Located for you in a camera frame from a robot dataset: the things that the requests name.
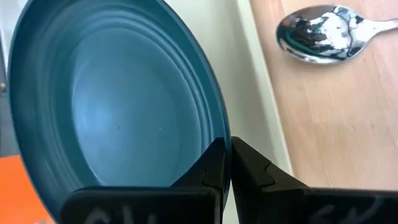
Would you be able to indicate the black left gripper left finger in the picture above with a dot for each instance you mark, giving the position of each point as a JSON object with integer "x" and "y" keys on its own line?
{"x": 214, "y": 168}

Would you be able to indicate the cream plastic tray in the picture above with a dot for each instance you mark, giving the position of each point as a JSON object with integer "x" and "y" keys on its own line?
{"x": 248, "y": 93}

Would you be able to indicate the teal plate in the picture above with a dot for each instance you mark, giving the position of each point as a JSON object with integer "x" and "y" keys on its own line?
{"x": 124, "y": 93}

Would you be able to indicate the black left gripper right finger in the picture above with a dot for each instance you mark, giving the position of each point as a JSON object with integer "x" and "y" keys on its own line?
{"x": 248, "y": 174}

